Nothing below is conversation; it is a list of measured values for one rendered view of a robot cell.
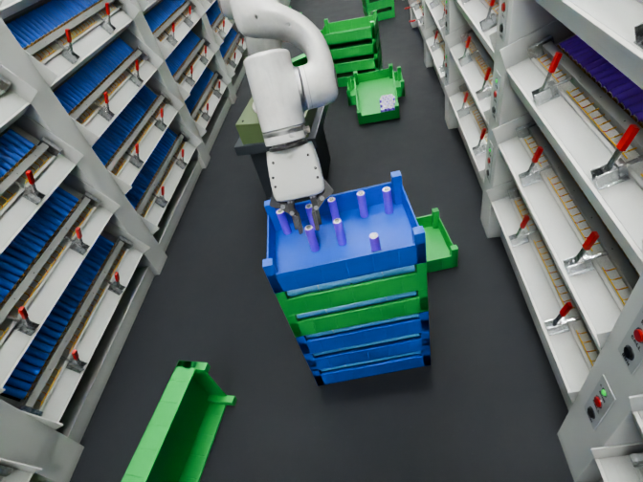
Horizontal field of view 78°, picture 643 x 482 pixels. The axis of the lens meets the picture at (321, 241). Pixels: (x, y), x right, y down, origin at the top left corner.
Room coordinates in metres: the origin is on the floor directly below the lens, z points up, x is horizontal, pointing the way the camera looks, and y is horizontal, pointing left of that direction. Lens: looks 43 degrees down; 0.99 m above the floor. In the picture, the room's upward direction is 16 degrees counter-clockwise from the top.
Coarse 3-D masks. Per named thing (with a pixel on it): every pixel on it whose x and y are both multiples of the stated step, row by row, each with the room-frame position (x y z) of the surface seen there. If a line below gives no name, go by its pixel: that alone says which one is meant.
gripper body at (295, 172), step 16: (304, 144) 0.66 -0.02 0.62; (272, 160) 0.66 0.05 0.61; (288, 160) 0.65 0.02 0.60; (304, 160) 0.65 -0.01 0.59; (272, 176) 0.65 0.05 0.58; (288, 176) 0.64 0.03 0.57; (304, 176) 0.63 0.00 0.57; (320, 176) 0.63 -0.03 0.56; (288, 192) 0.63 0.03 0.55; (304, 192) 0.63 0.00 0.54; (320, 192) 0.62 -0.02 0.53
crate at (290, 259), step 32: (352, 192) 0.70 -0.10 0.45; (352, 224) 0.65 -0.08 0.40; (384, 224) 0.62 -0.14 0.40; (416, 224) 0.54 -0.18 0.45; (288, 256) 0.61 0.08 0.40; (320, 256) 0.58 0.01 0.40; (352, 256) 0.51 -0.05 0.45; (384, 256) 0.50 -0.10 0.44; (416, 256) 0.49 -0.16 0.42; (288, 288) 0.52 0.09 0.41
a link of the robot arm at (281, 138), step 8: (288, 128) 0.66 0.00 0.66; (296, 128) 0.66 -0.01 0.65; (304, 128) 0.68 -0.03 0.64; (264, 136) 0.68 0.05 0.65; (272, 136) 0.66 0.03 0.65; (280, 136) 0.66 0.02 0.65; (288, 136) 0.65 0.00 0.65; (296, 136) 0.66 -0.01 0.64; (304, 136) 0.66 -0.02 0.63; (272, 144) 0.66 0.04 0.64; (280, 144) 0.66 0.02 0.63; (288, 144) 0.66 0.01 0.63
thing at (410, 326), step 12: (384, 324) 0.54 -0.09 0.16; (396, 324) 0.50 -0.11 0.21; (408, 324) 0.50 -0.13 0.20; (420, 324) 0.49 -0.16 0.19; (324, 336) 0.56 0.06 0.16; (336, 336) 0.51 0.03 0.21; (348, 336) 0.51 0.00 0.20; (360, 336) 0.51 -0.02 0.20; (372, 336) 0.50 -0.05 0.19; (384, 336) 0.50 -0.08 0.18; (396, 336) 0.50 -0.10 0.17; (300, 348) 0.52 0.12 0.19; (312, 348) 0.52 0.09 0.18; (324, 348) 0.52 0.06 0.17; (336, 348) 0.51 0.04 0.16
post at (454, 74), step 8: (456, 8) 1.52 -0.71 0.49; (448, 16) 1.55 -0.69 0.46; (456, 16) 1.52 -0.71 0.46; (448, 24) 1.55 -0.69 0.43; (456, 24) 1.52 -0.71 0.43; (464, 24) 1.51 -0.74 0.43; (448, 32) 1.55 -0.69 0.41; (448, 48) 1.55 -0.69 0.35; (448, 56) 1.55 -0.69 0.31; (448, 64) 1.54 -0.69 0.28; (448, 72) 1.54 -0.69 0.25; (456, 72) 1.52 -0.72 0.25; (448, 80) 1.54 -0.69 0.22; (448, 104) 1.54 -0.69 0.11; (448, 112) 1.53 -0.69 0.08; (448, 120) 1.53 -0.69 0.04; (456, 120) 1.52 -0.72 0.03; (448, 128) 1.53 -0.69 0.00
